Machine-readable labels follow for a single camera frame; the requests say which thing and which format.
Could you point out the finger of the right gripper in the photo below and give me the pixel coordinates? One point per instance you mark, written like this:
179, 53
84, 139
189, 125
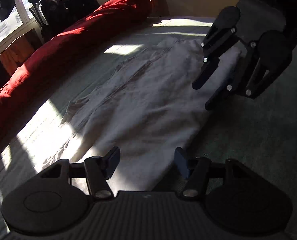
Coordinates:
208, 68
221, 99

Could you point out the white printed t-shirt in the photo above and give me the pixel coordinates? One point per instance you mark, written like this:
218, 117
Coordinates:
147, 108

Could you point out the dark hanging jacket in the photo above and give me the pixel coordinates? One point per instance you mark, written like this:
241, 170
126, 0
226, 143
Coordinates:
61, 14

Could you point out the orange hanging garment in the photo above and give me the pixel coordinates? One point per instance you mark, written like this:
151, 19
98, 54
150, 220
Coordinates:
16, 54

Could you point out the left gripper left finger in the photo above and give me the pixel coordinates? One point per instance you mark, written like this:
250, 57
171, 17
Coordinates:
98, 171

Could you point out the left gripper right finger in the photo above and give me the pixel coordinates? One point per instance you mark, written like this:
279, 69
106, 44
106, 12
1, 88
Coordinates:
195, 170

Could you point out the red duvet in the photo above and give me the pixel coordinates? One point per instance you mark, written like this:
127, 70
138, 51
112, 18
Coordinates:
56, 56

